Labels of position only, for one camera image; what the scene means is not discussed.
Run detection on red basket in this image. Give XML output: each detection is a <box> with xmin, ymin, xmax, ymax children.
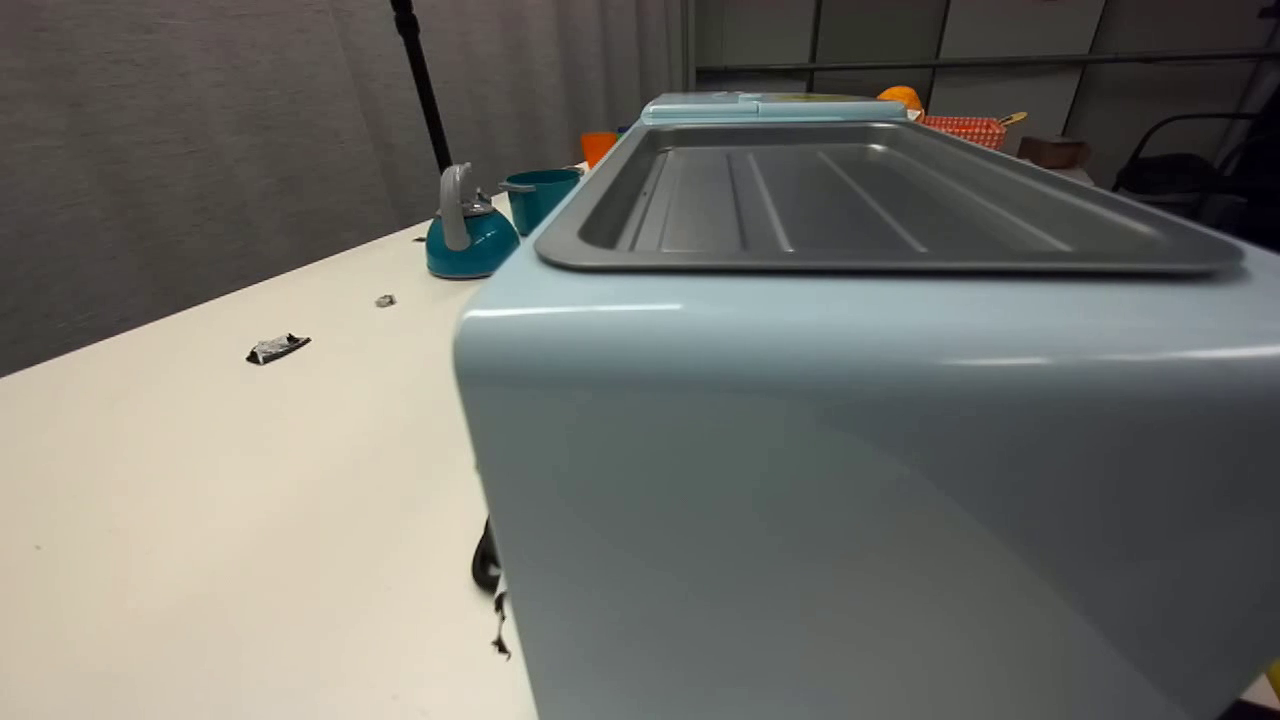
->
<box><xmin>918</xmin><ymin>110</ymin><xmax>1031</xmax><ymax>155</ymax></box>

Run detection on black chair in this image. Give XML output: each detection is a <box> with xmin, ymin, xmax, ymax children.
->
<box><xmin>1112</xmin><ymin>110</ymin><xmax>1280</xmax><ymax>254</ymax></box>

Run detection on orange cup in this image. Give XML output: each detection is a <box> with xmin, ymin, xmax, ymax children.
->
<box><xmin>576</xmin><ymin>129</ymin><xmax>625</xmax><ymax>173</ymax></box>

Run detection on grey baking tray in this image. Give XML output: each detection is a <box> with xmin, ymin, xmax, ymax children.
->
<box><xmin>533</xmin><ymin>116</ymin><xmax>1251</xmax><ymax>280</ymax></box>

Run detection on light blue toaster oven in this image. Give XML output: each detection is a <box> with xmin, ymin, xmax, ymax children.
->
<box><xmin>448</xmin><ymin>90</ymin><xmax>1280</xmax><ymax>720</ymax></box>

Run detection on black power cable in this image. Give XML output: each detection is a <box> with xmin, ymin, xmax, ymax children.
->
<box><xmin>469</xmin><ymin>518</ymin><xmax>518</xmax><ymax>660</ymax></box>

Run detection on black tripod pole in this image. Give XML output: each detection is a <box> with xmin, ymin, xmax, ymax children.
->
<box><xmin>386</xmin><ymin>0</ymin><xmax>455</xmax><ymax>175</ymax></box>

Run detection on orange ball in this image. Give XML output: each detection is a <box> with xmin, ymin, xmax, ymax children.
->
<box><xmin>875</xmin><ymin>80</ymin><xmax>928</xmax><ymax>122</ymax></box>

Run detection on brown bowl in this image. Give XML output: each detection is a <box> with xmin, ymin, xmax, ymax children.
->
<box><xmin>1017</xmin><ymin>132</ymin><xmax>1091</xmax><ymax>175</ymax></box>

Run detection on teal cup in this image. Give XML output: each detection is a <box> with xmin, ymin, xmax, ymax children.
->
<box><xmin>499</xmin><ymin>163</ymin><xmax>590</xmax><ymax>241</ymax></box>

